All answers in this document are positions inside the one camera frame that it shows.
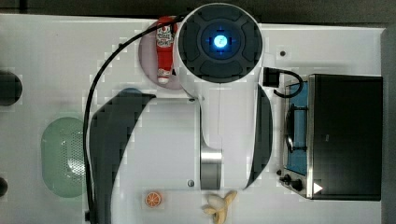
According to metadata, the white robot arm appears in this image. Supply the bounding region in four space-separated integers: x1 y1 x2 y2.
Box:
89 3 273 224

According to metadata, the blue small bowl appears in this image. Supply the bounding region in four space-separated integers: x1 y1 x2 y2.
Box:
120 88 142 95

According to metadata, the pink round plate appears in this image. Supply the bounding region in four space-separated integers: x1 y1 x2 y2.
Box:
138 29 182 91

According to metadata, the red ketchup bottle toy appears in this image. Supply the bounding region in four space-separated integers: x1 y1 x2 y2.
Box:
155 17 177 84

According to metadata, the peeled banana toy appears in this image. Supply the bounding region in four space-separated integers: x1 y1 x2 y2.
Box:
203 190 237 224

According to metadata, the orange slice toy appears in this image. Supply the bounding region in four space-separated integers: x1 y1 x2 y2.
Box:
145 191 163 208

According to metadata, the silver toaster oven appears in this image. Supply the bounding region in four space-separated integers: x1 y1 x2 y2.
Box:
277 74 383 201

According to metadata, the green perforated colander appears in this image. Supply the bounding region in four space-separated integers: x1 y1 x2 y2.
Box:
40 117 85 198

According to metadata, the black frying pan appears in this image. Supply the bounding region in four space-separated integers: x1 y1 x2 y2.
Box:
0 71 22 106

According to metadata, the dark round object corner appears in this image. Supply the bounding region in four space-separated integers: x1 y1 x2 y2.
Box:
0 177 8 197

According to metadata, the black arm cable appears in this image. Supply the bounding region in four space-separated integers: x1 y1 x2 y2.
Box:
82 13 188 222

